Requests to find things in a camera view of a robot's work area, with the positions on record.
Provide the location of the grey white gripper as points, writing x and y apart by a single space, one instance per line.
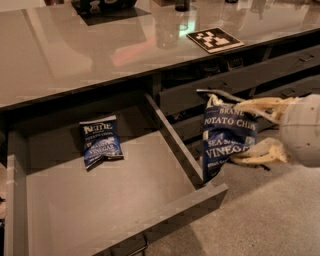
301 131

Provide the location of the blue Kettle chip bag front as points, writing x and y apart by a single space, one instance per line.
226 130

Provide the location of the blue kettle chip bag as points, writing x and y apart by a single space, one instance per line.
226 130
100 141

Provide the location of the grey upper right drawer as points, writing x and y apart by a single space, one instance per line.
184 97

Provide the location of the grey middle right drawer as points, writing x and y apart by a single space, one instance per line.
188 123

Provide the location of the blue Kettle chip bag rear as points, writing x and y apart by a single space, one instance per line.
100 141

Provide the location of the black mat on counter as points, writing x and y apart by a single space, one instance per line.
95 17

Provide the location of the open grey top drawer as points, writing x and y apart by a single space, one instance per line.
56 207

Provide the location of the black white fiducial marker tile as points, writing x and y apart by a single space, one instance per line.
214 40

